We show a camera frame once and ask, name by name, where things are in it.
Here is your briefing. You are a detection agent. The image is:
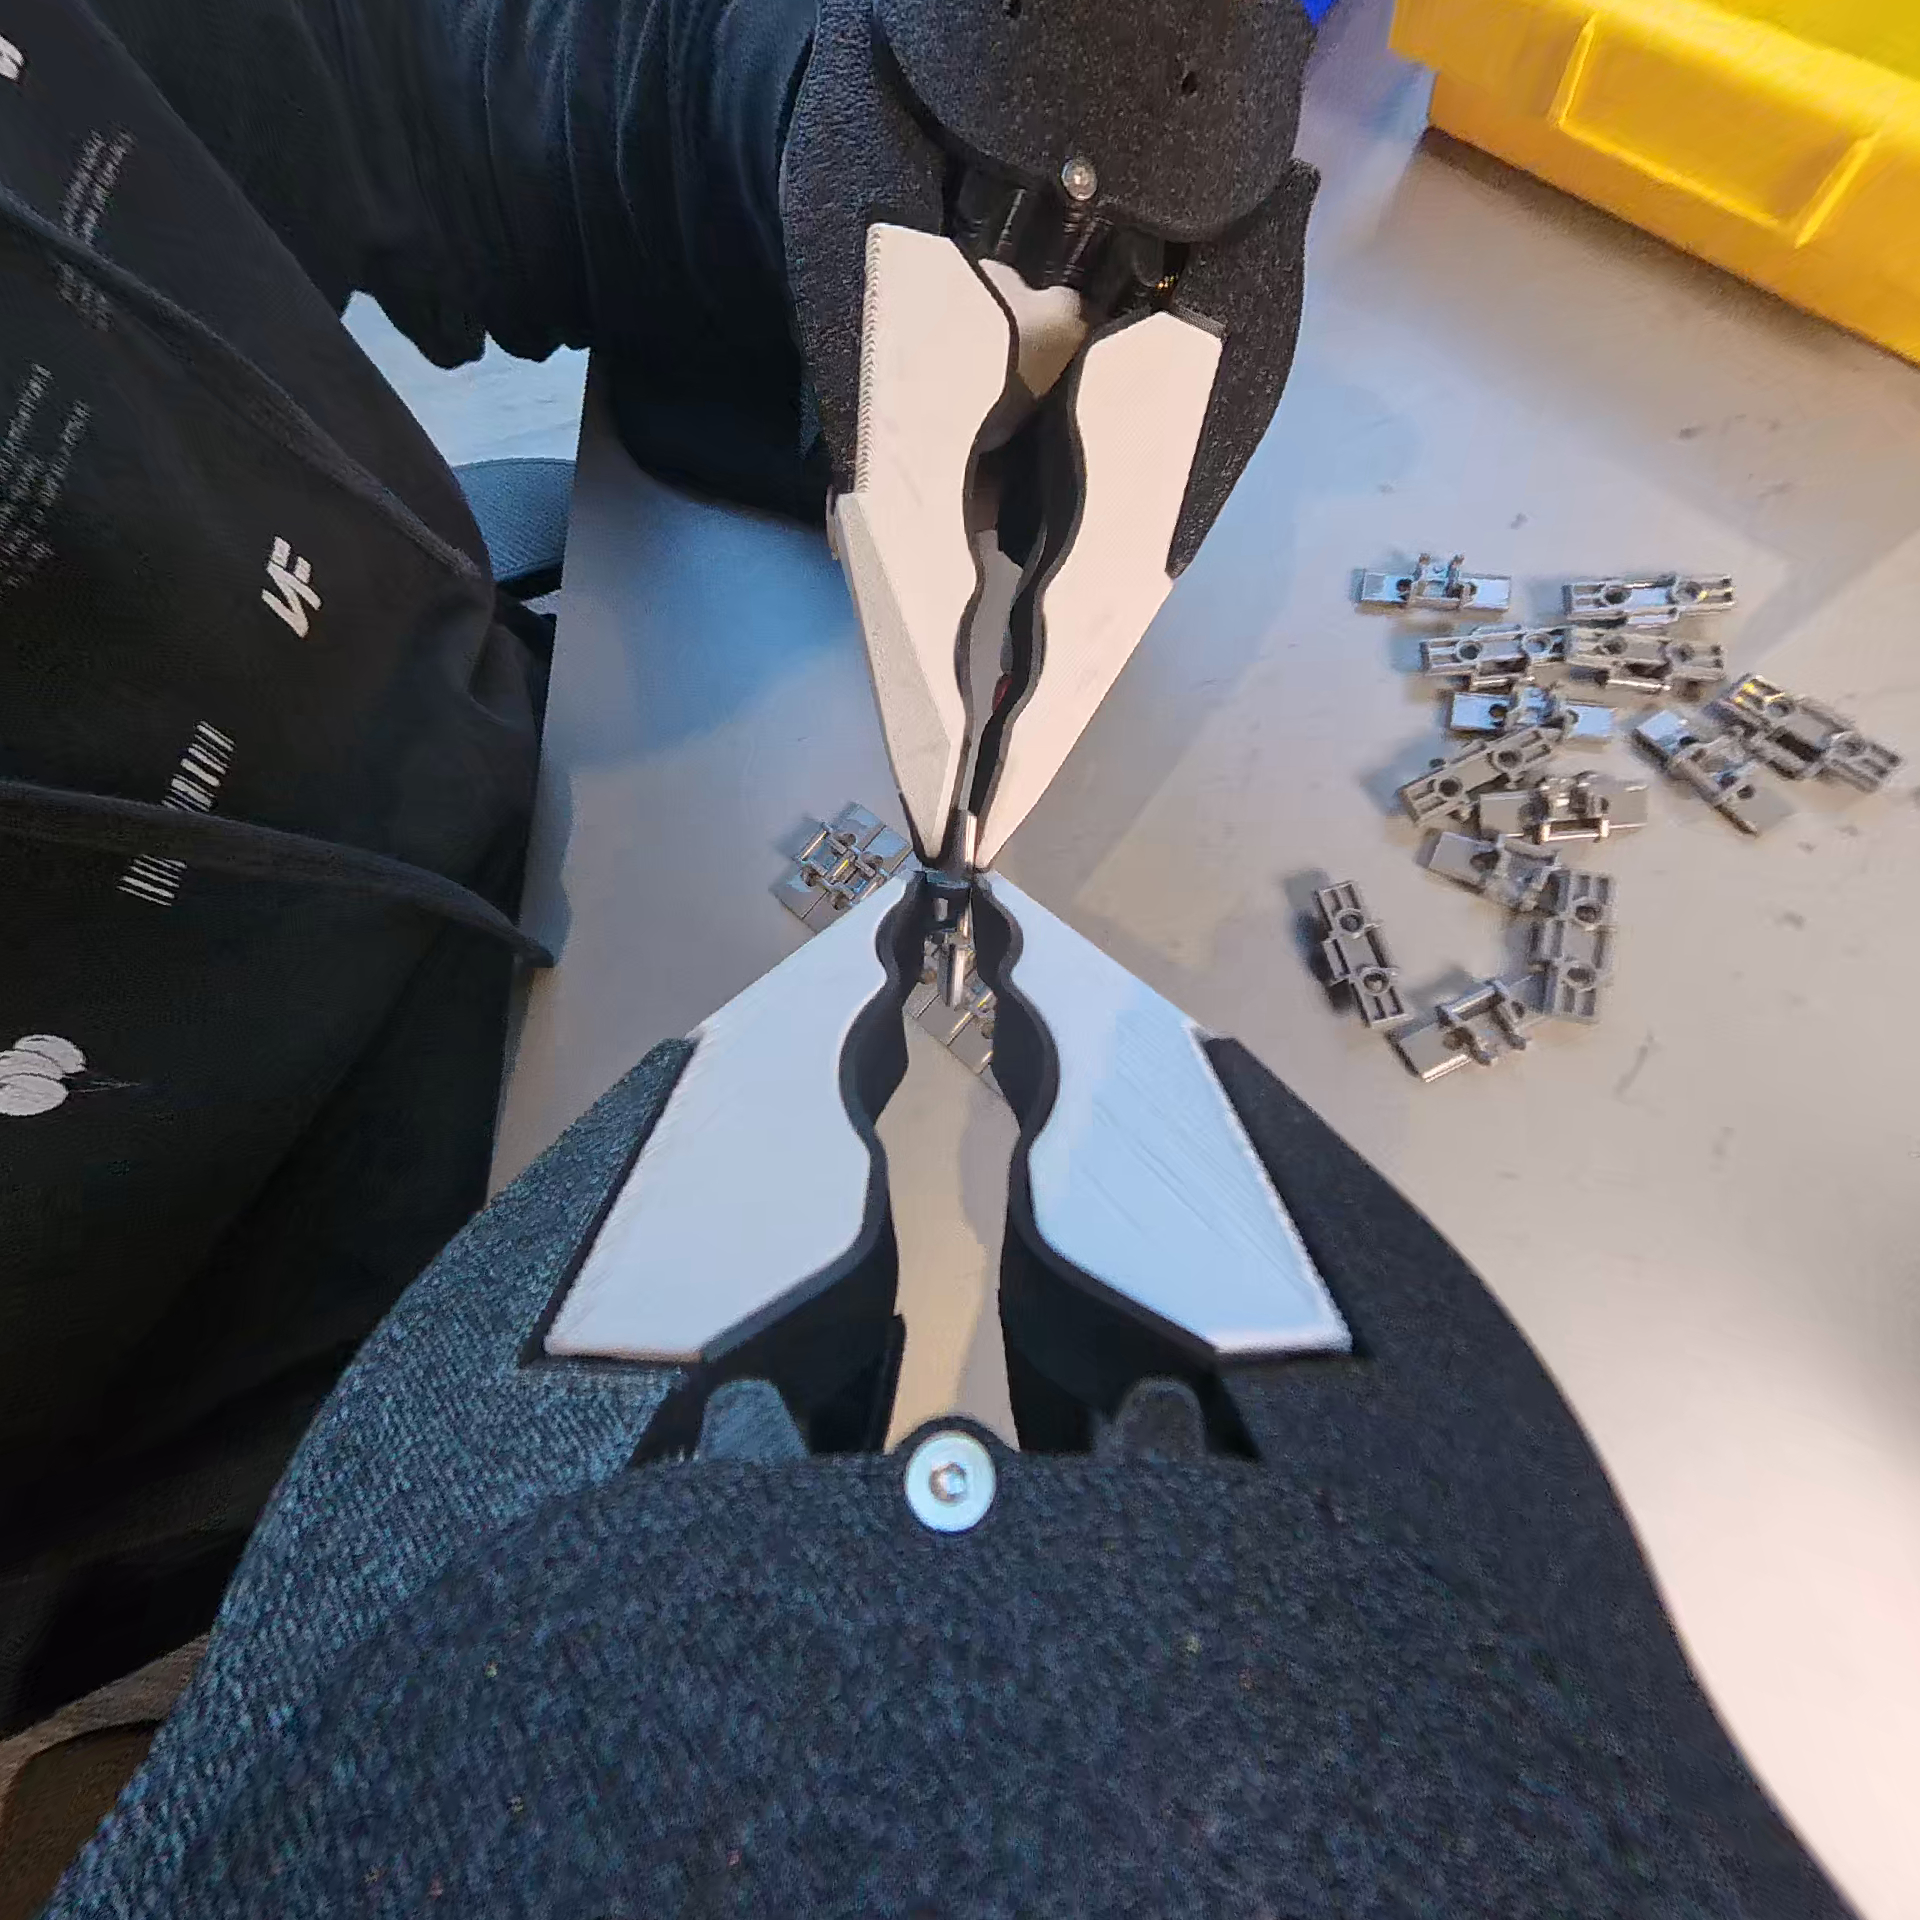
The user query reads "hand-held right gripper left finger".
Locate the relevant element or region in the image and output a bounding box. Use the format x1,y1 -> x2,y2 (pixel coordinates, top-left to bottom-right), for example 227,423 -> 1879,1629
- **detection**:
541,871 -> 918,1366

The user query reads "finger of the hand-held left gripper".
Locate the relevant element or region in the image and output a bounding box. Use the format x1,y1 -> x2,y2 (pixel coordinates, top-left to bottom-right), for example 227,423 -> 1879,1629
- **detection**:
975,303 -> 1228,871
825,224 -> 1040,859

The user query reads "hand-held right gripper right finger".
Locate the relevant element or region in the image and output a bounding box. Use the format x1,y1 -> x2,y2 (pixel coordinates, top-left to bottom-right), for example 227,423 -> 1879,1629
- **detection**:
970,871 -> 1350,1359

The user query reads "grey plastic track link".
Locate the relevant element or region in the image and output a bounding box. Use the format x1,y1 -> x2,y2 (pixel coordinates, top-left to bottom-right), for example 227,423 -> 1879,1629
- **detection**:
920,868 -> 982,1024

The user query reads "assembled grey track chain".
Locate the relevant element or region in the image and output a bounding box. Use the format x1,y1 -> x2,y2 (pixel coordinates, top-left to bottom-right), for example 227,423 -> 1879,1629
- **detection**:
773,803 -> 1006,1076

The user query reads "pile of grey track links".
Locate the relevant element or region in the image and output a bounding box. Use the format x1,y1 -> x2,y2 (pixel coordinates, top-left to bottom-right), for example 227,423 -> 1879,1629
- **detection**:
1292,553 -> 1905,1086

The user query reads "yellow plastic bin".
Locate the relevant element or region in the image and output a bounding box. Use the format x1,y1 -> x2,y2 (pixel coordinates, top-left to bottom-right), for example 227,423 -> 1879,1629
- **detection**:
1387,0 -> 1920,370

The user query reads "person's left forearm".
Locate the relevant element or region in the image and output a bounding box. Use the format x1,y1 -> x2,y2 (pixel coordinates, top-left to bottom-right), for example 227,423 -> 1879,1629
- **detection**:
137,0 -> 842,515

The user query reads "grey desk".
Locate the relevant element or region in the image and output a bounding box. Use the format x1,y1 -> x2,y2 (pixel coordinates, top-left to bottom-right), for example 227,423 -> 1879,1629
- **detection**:
336,61 -> 1920,1920

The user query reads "person's black hooded sweater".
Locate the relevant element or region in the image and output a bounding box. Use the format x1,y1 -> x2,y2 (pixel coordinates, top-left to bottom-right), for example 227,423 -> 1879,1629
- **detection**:
0,0 -> 559,1733

